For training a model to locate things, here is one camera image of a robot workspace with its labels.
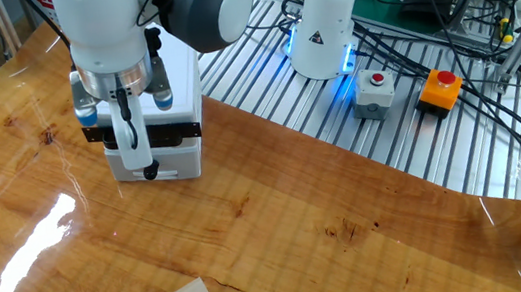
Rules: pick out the white drawer with black knob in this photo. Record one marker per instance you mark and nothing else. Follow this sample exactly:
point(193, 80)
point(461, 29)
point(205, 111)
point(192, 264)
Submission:
point(182, 161)

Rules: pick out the wood pattern table mat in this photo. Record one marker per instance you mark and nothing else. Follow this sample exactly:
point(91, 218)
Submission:
point(276, 224)

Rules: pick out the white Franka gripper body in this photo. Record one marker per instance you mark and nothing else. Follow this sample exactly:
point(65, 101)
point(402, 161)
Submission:
point(143, 146)

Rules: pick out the white box red lettering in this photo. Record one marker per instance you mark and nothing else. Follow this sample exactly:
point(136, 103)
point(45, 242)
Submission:
point(45, 2)

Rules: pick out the orange box red button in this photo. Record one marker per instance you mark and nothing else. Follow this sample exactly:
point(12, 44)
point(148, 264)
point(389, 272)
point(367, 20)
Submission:
point(440, 92)

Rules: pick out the grey box red button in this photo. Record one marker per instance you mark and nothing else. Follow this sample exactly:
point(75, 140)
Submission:
point(374, 96)

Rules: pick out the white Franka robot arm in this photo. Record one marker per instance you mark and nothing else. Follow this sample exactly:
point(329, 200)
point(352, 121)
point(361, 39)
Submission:
point(324, 16)

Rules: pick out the white plastic drawer cabinet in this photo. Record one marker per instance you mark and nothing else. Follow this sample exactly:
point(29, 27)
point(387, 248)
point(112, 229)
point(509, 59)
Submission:
point(180, 76)

